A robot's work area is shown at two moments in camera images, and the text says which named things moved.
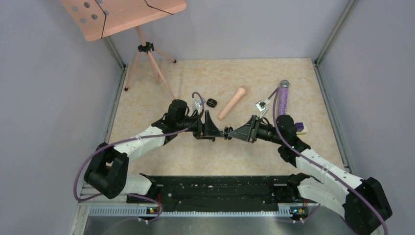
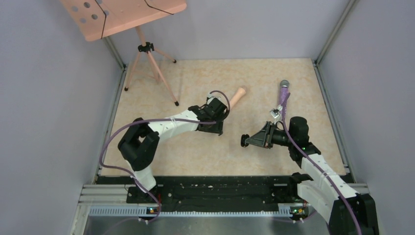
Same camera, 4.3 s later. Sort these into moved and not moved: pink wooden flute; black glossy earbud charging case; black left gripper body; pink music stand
Moved: black left gripper body; black glossy earbud charging case
Not moved: pink wooden flute; pink music stand
